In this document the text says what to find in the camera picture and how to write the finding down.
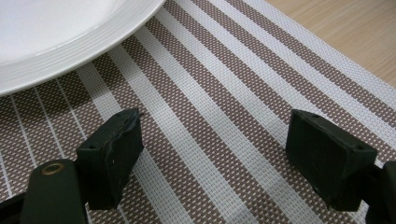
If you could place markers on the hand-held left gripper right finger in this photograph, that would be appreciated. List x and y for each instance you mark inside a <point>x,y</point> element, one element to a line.
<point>323,155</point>

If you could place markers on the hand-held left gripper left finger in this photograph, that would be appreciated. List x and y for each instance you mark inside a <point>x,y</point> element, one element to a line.
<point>107,161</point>

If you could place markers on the brown white striped woven placemat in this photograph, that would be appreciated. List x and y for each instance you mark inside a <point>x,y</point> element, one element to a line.
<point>218,124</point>

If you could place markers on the white ceramic plate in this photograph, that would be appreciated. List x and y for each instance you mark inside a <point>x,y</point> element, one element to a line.
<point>59,34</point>

